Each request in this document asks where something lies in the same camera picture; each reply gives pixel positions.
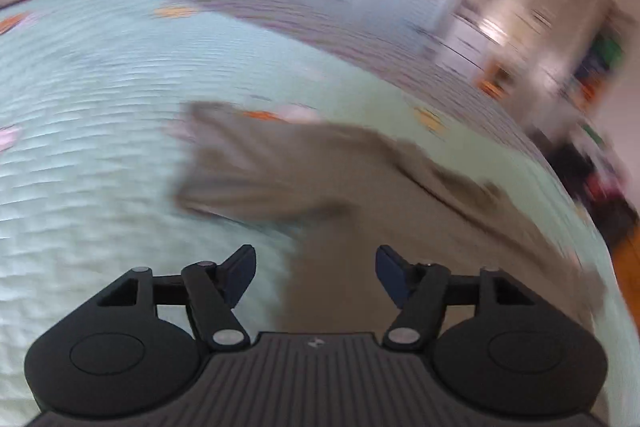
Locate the mint quilted bee bedspread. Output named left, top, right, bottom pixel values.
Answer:
left=1, top=0, right=639, bottom=426

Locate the grey t-shirt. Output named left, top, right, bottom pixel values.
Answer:
left=176, top=102, right=605, bottom=333

